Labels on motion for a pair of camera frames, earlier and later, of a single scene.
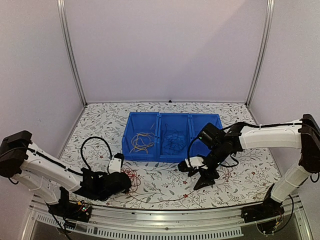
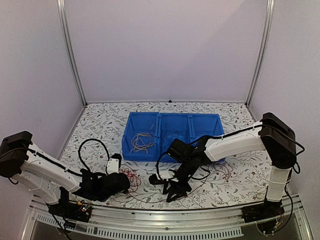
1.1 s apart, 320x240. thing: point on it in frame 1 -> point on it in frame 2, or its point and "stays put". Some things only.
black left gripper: x=126 y=191 stays put
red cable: x=135 y=181 stays put
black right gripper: x=205 y=178 -> x=178 y=189
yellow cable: x=141 y=141 stays put
